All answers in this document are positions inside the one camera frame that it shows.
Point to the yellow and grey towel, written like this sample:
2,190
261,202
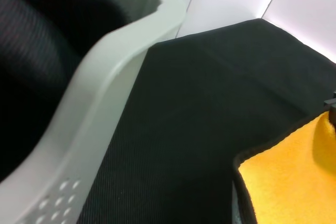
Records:
288,182

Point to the black cloth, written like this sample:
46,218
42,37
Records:
39,51

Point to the grey perforated storage basket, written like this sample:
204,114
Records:
105,82

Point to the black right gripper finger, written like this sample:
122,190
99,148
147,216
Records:
333,111

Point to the black tablecloth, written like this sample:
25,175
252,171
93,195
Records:
197,90

